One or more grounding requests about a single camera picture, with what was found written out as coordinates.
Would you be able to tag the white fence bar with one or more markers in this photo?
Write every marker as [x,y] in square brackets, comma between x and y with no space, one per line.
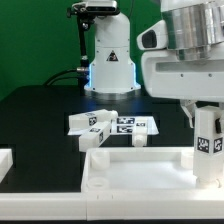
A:
[155,204]
[6,161]

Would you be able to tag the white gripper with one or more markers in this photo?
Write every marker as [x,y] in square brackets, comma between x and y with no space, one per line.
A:
[165,76]

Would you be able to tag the white left fence bar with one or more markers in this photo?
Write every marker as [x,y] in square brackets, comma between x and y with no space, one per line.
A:
[6,161]

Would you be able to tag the white marker sheet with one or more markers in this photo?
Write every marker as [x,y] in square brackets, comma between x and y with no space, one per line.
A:
[123,125]

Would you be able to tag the camera on stand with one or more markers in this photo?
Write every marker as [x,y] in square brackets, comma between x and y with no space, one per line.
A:
[97,7]

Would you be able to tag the white square desk top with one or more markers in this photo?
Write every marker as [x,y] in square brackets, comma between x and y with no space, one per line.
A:
[139,169]

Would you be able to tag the white front fence bar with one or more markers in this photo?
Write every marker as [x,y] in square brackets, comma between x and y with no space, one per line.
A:
[155,204]

